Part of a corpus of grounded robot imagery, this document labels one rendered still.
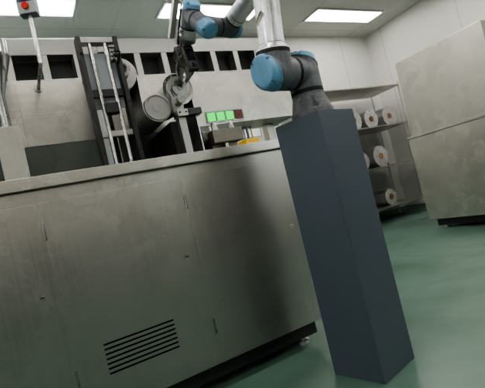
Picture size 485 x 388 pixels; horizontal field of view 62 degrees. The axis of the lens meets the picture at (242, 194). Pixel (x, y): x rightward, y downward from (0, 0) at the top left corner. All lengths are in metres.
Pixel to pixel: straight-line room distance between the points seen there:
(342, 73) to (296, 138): 5.14
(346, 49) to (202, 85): 4.57
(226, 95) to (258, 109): 0.22
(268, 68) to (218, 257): 0.73
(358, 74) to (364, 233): 5.46
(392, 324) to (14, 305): 1.21
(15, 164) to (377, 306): 1.43
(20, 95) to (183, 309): 1.24
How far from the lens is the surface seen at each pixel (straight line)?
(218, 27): 1.77
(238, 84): 2.52
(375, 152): 5.85
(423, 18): 6.52
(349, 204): 1.38
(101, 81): 1.77
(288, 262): 1.76
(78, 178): 1.46
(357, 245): 1.38
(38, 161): 2.09
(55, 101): 2.17
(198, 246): 1.56
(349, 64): 6.70
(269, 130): 2.73
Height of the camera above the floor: 0.66
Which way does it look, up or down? 2 degrees up
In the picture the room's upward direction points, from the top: 14 degrees counter-clockwise
